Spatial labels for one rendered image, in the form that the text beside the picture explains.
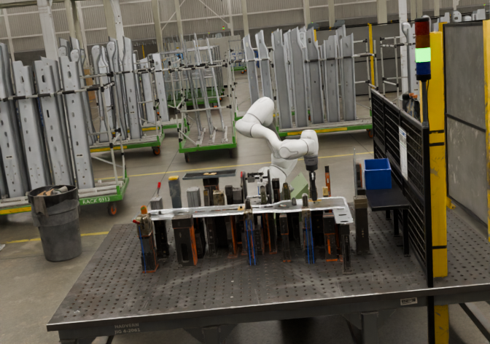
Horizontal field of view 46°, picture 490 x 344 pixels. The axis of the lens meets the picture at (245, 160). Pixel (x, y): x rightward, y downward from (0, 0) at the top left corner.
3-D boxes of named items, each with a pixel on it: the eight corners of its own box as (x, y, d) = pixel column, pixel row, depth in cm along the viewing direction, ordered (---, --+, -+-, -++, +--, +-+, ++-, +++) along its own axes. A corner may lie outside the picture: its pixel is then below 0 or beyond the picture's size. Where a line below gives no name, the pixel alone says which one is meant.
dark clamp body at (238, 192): (234, 245, 385) (228, 192, 377) (236, 239, 398) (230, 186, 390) (250, 245, 384) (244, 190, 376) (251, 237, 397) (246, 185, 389)
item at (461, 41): (504, 249, 505) (504, 17, 462) (488, 251, 506) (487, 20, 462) (450, 205, 636) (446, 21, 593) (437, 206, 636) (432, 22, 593)
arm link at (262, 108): (272, 174, 450) (287, 154, 457) (289, 181, 441) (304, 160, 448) (240, 111, 393) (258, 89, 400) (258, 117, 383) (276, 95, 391)
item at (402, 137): (407, 183, 332) (405, 131, 325) (400, 173, 353) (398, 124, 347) (411, 183, 331) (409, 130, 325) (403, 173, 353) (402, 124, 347)
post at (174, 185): (175, 240, 406) (167, 181, 396) (177, 237, 413) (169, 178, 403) (185, 240, 405) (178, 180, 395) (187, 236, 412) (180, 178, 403)
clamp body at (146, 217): (139, 275, 353) (131, 219, 345) (145, 265, 367) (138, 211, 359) (156, 274, 352) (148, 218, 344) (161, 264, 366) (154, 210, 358)
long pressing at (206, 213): (128, 224, 361) (127, 221, 360) (137, 213, 383) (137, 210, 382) (348, 208, 347) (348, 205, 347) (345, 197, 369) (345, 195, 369)
